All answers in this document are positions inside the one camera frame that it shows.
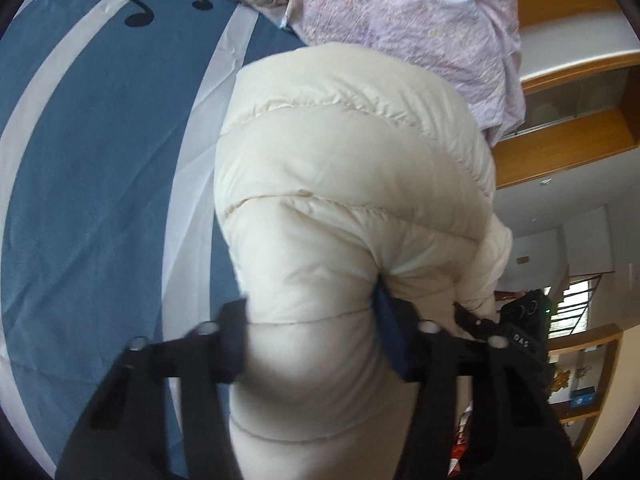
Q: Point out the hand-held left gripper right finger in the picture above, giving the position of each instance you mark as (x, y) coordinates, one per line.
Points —
(392, 330)

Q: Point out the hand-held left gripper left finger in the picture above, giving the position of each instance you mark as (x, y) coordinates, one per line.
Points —
(232, 345)

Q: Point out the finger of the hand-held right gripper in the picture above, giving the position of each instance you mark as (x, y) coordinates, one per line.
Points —
(472, 321)

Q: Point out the cream puffer jacket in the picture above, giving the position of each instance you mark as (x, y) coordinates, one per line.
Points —
(340, 185)

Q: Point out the metal stair railing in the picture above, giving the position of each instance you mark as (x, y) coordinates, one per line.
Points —
(575, 305)

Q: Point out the golden ornament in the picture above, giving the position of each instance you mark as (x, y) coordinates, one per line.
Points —
(561, 379)

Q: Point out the small blue box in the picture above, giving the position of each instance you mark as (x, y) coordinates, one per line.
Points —
(583, 398)

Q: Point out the red white printed packet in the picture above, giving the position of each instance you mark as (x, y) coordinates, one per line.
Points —
(460, 440)

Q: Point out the wooden wardrobe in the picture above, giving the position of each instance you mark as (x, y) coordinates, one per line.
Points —
(570, 145)

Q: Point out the blue white striped bed sheet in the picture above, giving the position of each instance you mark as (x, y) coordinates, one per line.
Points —
(100, 160)

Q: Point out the pink floral crumpled cover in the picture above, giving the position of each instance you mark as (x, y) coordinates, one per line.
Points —
(410, 25)

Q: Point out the wooden wall shelf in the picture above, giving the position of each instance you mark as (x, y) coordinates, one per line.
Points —
(595, 360)

